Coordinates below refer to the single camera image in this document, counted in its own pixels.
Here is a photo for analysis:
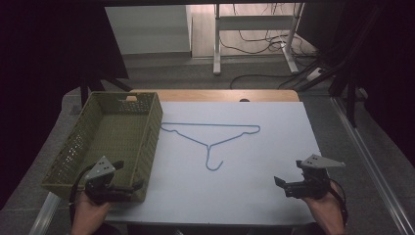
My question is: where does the white table cover sheet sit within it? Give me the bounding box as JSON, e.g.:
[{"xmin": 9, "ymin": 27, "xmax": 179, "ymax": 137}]
[{"xmin": 105, "ymin": 101, "xmax": 323, "ymax": 227}]

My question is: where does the white power strip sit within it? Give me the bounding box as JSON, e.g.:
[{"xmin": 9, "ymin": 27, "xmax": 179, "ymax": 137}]
[{"xmin": 305, "ymin": 67, "xmax": 324, "ymax": 82}]

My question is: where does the black floor cable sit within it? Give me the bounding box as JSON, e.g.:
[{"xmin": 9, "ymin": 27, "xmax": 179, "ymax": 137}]
[{"xmin": 229, "ymin": 73, "xmax": 296, "ymax": 90}]

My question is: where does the white cabinet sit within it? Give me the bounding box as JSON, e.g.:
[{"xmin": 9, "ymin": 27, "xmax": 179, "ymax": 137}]
[{"xmin": 104, "ymin": 4, "xmax": 194, "ymax": 56}]

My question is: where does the person's left hand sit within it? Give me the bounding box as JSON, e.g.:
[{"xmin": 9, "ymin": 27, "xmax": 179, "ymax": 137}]
[{"xmin": 70, "ymin": 191, "xmax": 113, "ymax": 228}]

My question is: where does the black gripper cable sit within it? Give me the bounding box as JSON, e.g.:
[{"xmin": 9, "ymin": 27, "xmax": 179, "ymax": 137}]
[
  {"xmin": 68, "ymin": 164, "xmax": 96, "ymax": 226},
  {"xmin": 328, "ymin": 177, "xmax": 349, "ymax": 227}
]

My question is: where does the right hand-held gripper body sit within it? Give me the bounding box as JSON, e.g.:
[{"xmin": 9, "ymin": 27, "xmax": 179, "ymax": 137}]
[{"xmin": 283, "ymin": 154, "xmax": 346, "ymax": 201}]

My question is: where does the black metal stand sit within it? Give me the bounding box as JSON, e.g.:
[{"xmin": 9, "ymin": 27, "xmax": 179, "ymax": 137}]
[
  {"xmin": 78, "ymin": 75, "xmax": 134, "ymax": 108},
  {"xmin": 298, "ymin": 6, "xmax": 386, "ymax": 128}
]

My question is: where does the person's right hand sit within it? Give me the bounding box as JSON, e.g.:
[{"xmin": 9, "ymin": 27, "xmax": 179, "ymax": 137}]
[{"xmin": 301, "ymin": 180, "xmax": 346, "ymax": 228}]

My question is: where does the tangle of black cables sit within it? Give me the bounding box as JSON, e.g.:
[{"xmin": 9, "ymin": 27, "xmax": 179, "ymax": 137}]
[{"xmin": 218, "ymin": 3, "xmax": 318, "ymax": 57}]

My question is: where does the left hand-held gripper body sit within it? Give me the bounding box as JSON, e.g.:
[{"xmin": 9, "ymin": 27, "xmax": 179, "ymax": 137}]
[{"xmin": 83, "ymin": 156, "xmax": 135, "ymax": 206}]

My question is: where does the white desk frame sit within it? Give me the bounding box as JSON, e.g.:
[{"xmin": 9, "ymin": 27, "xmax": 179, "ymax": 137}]
[{"xmin": 212, "ymin": 3, "xmax": 306, "ymax": 76}]

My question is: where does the blue wire hanger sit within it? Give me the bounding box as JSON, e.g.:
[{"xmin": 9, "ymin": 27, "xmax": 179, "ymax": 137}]
[{"xmin": 160, "ymin": 121, "xmax": 261, "ymax": 172}]

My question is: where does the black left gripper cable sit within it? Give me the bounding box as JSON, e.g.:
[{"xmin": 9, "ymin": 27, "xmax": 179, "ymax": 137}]
[{"xmin": 68, "ymin": 164, "xmax": 96, "ymax": 226}]

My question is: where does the green plastic basket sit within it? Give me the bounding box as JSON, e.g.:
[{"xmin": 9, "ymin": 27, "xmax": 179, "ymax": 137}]
[{"xmin": 40, "ymin": 91, "xmax": 163, "ymax": 203}]

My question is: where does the aluminium rail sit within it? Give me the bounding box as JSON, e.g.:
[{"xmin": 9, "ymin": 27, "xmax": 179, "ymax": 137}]
[
  {"xmin": 330, "ymin": 96, "xmax": 415, "ymax": 235},
  {"xmin": 28, "ymin": 191, "xmax": 62, "ymax": 235}
]

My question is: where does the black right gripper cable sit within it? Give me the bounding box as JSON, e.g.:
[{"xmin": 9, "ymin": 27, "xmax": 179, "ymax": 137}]
[{"xmin": 328, "ymin": 177, "xmax": 349, "ymax": 227}]

